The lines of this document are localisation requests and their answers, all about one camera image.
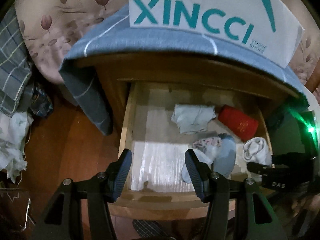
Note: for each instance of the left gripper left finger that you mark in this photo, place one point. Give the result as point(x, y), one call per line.
point(117, 173)

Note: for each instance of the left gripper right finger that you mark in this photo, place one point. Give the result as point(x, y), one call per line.
point(200, 175)

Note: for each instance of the light blue floral sock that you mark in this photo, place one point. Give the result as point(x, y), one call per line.
point(218, 151)

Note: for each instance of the white socks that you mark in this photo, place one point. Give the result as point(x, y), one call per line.
point(257, 151)

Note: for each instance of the wooden drawer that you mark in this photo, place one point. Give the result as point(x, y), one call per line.
point(154, 189)

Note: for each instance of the light grey folded garment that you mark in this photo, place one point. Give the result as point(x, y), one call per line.
point(191, 119)

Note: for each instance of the red cylindrical container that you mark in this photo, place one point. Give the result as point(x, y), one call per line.
point(242, 125)

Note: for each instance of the checked slipper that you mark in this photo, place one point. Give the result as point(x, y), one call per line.
point(148, 229)

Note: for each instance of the brown wooden nightstand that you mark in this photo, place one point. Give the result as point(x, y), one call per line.
point(117, 71)

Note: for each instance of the dark blue snack bag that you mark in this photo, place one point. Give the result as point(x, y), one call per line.
point(41, 105)

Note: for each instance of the white crumpled plastic sheet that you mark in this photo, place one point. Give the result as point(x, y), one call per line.
point(13, 134)

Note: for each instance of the blue checked cloth cover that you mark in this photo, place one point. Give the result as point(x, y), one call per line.
point(114, 35)

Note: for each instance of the grey plaid fabric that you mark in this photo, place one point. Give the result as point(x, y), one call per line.
point(15, 67)

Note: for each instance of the white XINCCI shoe box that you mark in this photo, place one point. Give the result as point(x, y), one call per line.
point(266, 27)

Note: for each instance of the leaf pattern curtain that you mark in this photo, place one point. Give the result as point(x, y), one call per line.
point(51, 27)

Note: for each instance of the brown bag with metal frame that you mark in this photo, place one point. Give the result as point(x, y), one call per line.
point(18, 202)

